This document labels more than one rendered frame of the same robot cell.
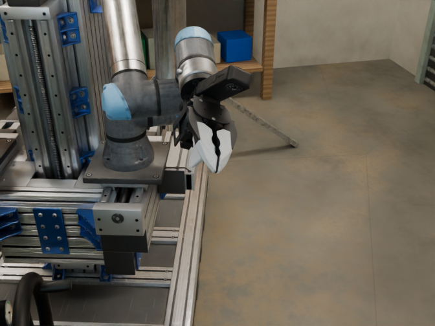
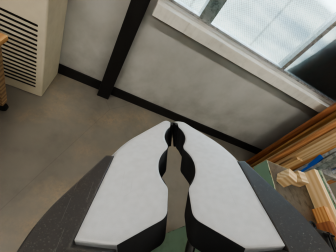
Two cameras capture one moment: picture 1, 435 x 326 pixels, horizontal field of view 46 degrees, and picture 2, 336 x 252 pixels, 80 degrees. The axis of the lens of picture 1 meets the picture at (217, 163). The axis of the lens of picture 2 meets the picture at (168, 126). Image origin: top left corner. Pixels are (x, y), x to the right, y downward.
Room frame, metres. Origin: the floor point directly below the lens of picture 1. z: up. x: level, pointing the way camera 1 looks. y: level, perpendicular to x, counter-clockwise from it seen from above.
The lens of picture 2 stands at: (0.77, -0.03, 1.27)
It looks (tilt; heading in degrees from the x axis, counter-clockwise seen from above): 43 degrees down; 166
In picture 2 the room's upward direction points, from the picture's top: 41 degrees clockwise
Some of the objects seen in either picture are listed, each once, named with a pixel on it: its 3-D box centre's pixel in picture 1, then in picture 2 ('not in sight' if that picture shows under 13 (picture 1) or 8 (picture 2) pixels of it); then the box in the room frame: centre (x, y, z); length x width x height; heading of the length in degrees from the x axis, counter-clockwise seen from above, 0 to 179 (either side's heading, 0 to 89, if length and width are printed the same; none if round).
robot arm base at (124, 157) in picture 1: (127, 143); not in sight; (1.32, 0.26, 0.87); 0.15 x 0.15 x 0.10
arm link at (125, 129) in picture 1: (125, 107); not in sight; (1.32, 0.26, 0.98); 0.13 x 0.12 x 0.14; 103
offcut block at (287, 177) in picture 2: not in sight; (286, 177); (0.33, 0.49, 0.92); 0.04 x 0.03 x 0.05; 164
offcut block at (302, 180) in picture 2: not in sight; (298, 178); (0.30, 0.56, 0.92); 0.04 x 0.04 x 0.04; 15
